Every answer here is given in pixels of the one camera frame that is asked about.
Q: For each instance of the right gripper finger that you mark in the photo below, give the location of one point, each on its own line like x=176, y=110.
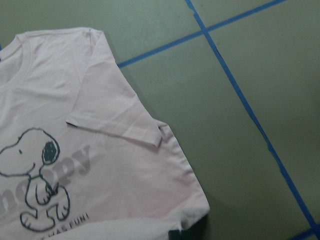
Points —
x=174, y=235

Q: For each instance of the pink Snoopy t-shirt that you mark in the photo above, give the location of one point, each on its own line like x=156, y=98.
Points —
x=80, y=156

